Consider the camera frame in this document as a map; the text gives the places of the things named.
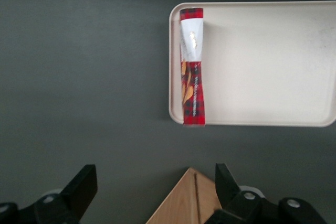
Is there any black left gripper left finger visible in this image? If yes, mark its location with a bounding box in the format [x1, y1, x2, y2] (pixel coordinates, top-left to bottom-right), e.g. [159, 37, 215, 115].
[0, 164, 99, 224]

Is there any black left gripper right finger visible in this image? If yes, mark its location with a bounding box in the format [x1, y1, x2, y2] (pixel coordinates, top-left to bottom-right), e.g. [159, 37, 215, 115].
[204, 162, 329, 224]

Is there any red tartan cookie box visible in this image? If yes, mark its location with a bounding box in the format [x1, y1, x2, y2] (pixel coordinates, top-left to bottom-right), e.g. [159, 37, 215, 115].
[179, 7, 207, 128]

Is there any beige plastic tray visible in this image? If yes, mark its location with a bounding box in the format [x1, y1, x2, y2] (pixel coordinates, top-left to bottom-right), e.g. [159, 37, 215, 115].
[167, 0, 336, 129]

